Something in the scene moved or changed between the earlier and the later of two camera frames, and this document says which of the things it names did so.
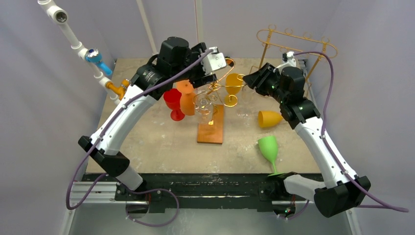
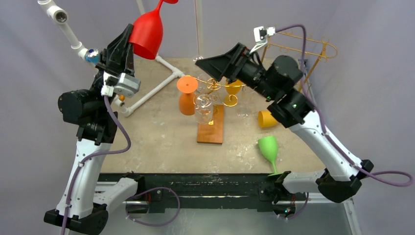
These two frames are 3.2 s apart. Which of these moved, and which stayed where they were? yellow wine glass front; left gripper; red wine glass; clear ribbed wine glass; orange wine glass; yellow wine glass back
Moved: left gripper; red wine glass
Stayed: clear ribbed wine glass; yellow wine glass front; orange wine glass; yellow wine glass back
